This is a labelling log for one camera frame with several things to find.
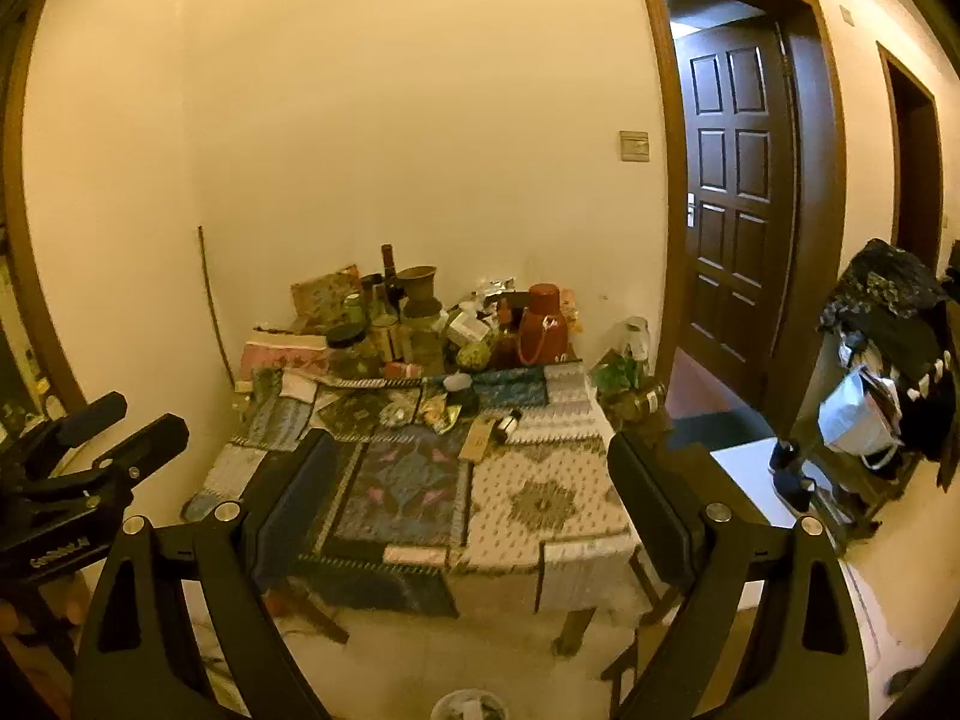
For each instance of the white plastic bucket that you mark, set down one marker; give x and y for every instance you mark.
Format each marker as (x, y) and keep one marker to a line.
(469, 705)

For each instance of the silver foil package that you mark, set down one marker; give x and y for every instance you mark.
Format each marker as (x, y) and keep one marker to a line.
(495, 289)

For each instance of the white carton box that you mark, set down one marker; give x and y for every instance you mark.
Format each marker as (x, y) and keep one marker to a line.
(469, 326)

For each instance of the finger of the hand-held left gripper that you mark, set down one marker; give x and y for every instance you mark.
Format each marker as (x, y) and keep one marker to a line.
(94, 416)
(146, 444)

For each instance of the green patterned packet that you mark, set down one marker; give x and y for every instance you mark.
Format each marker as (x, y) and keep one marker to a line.
(399, 411)

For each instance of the glass jar with dark lid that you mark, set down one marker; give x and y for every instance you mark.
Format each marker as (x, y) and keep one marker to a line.
(346, 352)

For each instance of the brown ceramic vase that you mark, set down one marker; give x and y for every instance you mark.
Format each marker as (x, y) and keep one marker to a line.
(418, 289)

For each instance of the white cabinet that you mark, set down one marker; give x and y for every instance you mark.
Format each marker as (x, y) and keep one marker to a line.
(750, 480)

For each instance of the floral patterned box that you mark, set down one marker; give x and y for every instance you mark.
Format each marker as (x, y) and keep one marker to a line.
(326, 291)

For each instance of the red thermos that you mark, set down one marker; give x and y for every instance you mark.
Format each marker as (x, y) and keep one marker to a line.
(541, 330)

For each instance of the black cloth with white fringe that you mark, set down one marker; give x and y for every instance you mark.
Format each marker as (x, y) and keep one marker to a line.
(930, 405)

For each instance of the brown bottle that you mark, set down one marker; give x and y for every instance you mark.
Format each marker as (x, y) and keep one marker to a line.
(510, 334)

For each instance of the yellow snack packet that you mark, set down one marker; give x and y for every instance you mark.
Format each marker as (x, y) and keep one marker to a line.
(441, 414)

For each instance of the green lidded jar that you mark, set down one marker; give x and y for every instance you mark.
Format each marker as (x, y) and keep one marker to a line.
(355, 309)

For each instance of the dark metal rack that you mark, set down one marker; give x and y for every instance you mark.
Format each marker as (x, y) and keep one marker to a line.
(847, 495)

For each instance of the white plastic bag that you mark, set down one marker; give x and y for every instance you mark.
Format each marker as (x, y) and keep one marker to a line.
(855, 416)

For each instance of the patterned patchwork tablecloth table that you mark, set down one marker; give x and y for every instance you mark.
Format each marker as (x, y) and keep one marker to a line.
(420, 495)

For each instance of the brown door frame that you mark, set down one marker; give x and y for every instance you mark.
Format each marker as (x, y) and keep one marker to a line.
(817, 240)
(889, 165)

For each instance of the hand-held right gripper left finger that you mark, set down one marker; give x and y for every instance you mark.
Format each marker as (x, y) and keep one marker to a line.
(296, 499)

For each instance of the small white wall plate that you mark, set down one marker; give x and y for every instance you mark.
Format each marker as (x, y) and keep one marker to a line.
(847, 15)

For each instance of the wall light switch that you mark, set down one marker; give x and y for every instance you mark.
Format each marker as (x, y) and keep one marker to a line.
(634, 146)

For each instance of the dark wine bottle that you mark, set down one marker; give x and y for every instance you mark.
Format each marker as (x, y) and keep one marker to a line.
(388, 277)

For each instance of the dark green doormat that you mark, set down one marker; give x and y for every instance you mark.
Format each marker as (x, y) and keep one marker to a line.
(716, 427)

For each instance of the dark floral cloth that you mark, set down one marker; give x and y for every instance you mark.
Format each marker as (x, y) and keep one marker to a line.
(885, 285)

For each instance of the thin wooden stick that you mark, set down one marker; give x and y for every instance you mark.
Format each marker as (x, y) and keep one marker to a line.
(214, 307)

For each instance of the red tube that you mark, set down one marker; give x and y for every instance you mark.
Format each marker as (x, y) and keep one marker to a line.
(401, 370)

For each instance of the brown card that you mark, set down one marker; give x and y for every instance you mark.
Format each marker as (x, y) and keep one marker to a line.
(477, 441)

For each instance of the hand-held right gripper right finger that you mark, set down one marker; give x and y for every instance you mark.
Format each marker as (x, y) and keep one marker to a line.
(652, 502)

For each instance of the dark blue shoe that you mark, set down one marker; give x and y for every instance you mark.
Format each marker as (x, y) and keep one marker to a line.
(791, 476)

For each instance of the dark jar with gold bands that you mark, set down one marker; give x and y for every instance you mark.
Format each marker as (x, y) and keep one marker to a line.
(641, 401)

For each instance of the brown panel door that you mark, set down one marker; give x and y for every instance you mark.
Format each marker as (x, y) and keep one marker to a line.
(735, 202)

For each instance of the green plastic bag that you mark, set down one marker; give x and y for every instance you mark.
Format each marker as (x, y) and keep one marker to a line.
(615, 375)

